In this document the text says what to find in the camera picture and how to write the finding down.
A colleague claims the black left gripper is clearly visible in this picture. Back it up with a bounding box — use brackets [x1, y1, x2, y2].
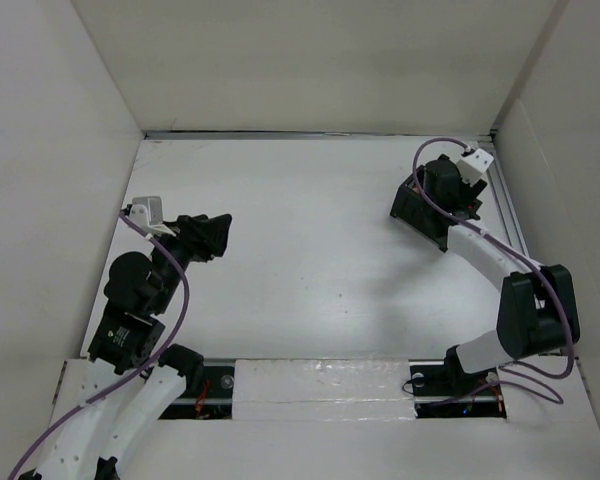
[150, 212, 231, 312]

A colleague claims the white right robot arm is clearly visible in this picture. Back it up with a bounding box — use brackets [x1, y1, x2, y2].
[413, 150, 581, 394]

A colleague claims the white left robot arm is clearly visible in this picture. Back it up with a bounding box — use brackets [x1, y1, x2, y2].
[8, 204, 232, 479]

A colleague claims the black desk organizer box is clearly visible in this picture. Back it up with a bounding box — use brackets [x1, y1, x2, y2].
[389, 172, 481, 254]

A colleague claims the white foam front block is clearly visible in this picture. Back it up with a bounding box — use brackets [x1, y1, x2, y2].
[232, 359, 415, 422]

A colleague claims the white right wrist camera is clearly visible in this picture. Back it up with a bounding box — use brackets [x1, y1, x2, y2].
[456, 148, 494, 186]

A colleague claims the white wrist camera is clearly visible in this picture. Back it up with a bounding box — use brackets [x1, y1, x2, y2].
[126, 196, 163, 227]
[456, 148, 494, 186]

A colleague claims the aluminium table edge rail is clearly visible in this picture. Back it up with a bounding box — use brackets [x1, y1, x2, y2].
[143, 130, 499, 142]

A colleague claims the aluminium right side rail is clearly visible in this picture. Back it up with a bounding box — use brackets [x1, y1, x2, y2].
[478, 138, 529, 256]

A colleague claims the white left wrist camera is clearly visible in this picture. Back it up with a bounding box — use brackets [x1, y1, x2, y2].
[126, 196, 163, 227]

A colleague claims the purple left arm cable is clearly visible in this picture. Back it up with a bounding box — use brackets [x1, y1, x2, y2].
[7, 209, 190, 480]

